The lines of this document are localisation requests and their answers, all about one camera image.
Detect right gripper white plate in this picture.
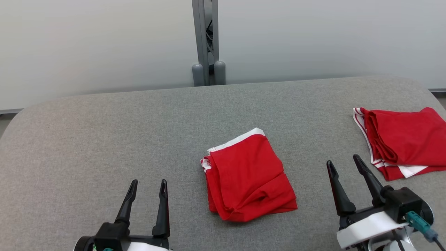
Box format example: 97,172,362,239
326,154,410,250

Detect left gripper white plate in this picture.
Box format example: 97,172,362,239
74,179,173,251

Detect red jersey with lettering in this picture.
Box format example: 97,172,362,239
353,107,446,182

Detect red shorts with white stripe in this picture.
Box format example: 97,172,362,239
200,128,298,222

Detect right arm black cable teal plug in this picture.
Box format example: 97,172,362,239
392,211,446,251

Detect grey metal post with cylinders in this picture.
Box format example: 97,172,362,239
192,0,226,87

